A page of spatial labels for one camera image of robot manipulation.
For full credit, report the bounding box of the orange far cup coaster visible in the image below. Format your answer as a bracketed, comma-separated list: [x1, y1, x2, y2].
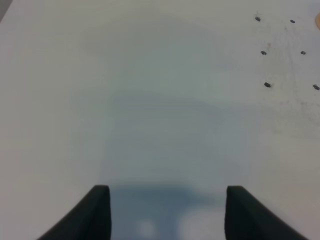
[315, 13, 320, 30]

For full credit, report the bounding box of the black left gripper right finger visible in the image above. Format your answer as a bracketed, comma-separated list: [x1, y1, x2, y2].
[224, 186, 306, 240]

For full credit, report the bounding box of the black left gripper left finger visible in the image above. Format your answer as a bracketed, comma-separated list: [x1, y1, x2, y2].
[40, 185, 111, 240]

